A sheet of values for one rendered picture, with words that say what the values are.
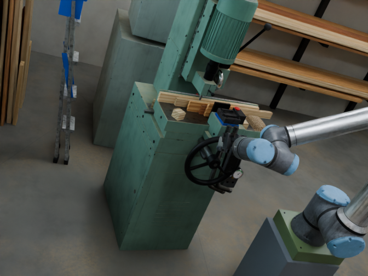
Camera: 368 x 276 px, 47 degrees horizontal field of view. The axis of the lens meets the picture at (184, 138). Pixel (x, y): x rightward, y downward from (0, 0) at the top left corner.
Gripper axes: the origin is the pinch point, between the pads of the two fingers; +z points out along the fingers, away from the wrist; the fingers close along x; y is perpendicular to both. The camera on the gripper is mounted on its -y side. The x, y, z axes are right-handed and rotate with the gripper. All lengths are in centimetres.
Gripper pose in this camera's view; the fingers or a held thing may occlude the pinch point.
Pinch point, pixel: (219, 148)
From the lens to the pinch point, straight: 187.5
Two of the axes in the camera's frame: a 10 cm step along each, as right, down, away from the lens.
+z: -3.4, -0.6, 9.4
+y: 1.3, -9.9, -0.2
